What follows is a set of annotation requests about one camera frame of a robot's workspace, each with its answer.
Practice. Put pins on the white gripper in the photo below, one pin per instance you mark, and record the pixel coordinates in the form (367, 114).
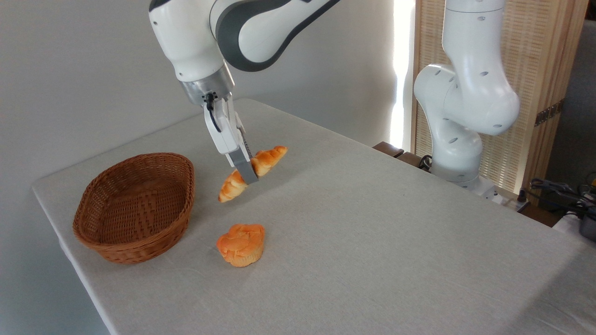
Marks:
(226, 132)

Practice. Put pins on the braided golden bread loaf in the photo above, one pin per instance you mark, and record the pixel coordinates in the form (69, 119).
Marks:
(270, 158)

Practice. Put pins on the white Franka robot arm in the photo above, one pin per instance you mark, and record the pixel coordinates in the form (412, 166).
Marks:
(186, 37)

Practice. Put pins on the orange muffin shaped bread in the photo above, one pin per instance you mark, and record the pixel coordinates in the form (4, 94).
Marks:
(241, 244)

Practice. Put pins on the brown wicker basket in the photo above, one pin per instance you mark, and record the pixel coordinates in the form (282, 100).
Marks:
(135, 232)

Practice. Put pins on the brown wooden furniture piece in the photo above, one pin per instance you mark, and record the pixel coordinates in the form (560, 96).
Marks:
(389, 149)

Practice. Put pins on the beige tablecloth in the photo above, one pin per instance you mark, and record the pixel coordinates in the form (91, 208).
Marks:
(372, 242)

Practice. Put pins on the bamboo folding screen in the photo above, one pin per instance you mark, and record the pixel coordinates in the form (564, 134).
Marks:
(535, 56)

